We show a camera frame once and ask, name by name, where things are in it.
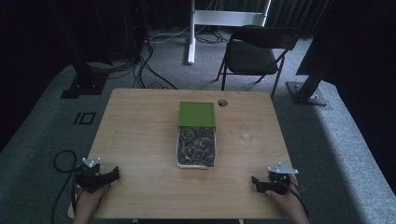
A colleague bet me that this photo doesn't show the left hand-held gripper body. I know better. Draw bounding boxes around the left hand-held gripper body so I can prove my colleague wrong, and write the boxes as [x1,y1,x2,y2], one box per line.
[75,157,110,194]

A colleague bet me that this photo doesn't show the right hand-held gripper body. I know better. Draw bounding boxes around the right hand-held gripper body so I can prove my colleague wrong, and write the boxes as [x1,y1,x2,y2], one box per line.
[266,161,299,196]

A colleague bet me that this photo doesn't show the person's right hand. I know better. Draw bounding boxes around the person's right hand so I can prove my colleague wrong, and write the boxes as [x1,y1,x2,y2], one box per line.
[264,173,307,218]

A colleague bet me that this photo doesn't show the person's left hand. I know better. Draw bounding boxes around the person's left hand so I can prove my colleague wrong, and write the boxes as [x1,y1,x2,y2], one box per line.
[73,183,110,222]

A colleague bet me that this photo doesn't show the clear glass cup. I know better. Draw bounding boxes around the clear glass cup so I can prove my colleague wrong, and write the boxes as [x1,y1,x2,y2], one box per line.
[240,117,258,144]

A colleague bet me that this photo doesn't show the white box tray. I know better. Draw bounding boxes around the white box tray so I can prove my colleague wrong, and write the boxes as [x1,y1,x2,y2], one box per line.
[176,125,218,170]

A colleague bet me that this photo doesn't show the pile of dark packets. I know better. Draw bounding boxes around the pile of dark packets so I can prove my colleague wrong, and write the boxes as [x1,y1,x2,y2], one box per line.
[177,126,216,167]

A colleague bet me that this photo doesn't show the green box sleeve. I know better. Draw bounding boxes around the green box sleeve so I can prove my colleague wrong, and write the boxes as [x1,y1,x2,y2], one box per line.
[177,101,217,129]

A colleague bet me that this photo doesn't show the black metal stand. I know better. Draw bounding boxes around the black metal stand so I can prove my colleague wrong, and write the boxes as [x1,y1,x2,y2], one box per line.
[46,0,114,100]
[285,46,332,110]

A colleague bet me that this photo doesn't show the black folding chair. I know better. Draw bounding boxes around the black folding chair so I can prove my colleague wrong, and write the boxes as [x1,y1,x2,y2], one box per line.
[216,24,301,99]

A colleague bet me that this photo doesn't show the dark curtain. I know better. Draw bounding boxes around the dark curtain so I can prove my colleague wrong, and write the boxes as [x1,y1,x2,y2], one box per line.
[218,0,334,40]

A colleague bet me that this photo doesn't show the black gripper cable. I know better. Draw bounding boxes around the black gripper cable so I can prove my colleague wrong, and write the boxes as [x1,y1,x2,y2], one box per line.
[50,149,82,224]
[275,177,310,218]

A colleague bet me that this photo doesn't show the black floor cable bundle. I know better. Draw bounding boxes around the black floor cable bundle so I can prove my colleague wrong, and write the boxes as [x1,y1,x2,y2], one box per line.
[88,43,179,91]

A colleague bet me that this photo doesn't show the white floor cable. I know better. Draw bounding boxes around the white floor cable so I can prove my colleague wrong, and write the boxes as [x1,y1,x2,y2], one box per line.
[148,25,191,45]

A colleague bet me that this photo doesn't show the white desk frame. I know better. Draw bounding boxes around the white desk frame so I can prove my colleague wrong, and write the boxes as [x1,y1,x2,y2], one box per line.
[186,0,273,65]

